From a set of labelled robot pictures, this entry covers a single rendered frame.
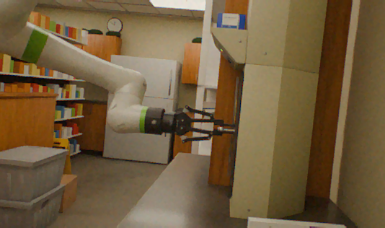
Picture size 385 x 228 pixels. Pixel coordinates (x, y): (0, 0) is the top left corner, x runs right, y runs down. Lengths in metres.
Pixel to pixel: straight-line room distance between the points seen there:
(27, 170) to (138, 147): 3.36
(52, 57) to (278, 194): 0.82
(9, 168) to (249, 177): 2.35
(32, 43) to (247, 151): 0.73
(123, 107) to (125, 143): 5.08
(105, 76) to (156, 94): 4.86
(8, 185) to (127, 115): 2.13
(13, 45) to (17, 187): 2.09
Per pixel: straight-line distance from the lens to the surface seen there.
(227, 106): 1.45
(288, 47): 1.11
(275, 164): 1.12
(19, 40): 1.19
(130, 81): 1.24
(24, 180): 3.13
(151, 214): 1.10
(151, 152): 6.18
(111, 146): 6.35
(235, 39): 1.09
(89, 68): 1.22
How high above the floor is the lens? 1.31
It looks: 3 degrees down
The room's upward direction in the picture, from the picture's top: 5 degrees clockwise
